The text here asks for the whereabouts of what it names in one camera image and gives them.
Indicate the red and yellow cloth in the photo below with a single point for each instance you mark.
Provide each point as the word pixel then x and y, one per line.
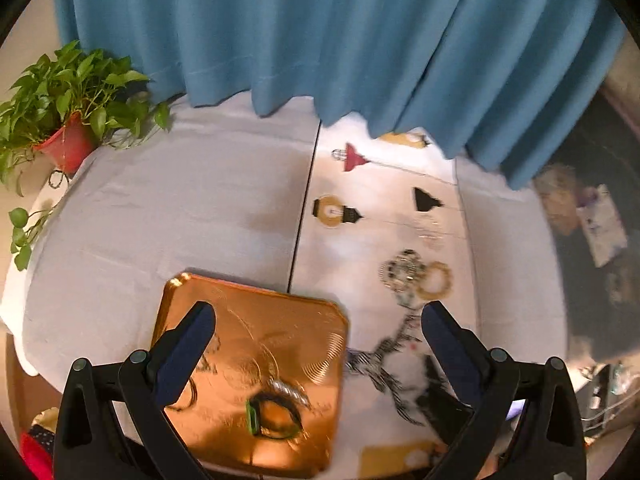
pixel 35 452

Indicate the orange metal tray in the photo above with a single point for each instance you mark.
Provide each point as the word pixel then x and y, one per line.
pixel 280 330

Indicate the white printed paper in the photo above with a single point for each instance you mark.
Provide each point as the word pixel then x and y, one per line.
pixel 600 225

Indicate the dark sofa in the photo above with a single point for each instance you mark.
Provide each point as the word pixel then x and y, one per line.
pixel 600 310

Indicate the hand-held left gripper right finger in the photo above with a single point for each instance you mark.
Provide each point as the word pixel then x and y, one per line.
pixel 450 355

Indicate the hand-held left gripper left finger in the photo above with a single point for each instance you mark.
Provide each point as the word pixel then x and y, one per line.
pixel 185 355

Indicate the gold bangle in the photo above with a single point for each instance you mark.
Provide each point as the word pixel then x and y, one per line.
pixel 445 287

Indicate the blue curtain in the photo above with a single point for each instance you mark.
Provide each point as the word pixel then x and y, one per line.
pixel 325 35

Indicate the green plant in red pot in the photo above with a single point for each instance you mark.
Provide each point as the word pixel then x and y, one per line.
pixel 70 140

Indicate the printed white tablecloth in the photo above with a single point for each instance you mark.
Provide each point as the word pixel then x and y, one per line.
pixel 175 200

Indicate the brown wooden bangle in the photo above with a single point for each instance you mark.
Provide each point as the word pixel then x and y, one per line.
pixel 191 395

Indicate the green and black watch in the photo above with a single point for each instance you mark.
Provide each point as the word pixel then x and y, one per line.
pixel 252 417

